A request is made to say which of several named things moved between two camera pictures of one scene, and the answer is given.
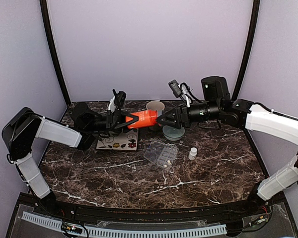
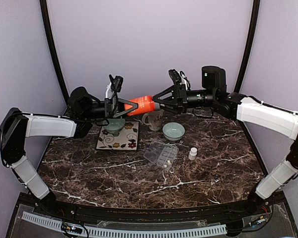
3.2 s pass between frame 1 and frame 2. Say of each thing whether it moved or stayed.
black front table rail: stayed
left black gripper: moved
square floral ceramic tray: stayed
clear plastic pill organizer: stayed
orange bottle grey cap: moved
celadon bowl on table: stayed
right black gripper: moved
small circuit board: stayed
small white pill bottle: stayed
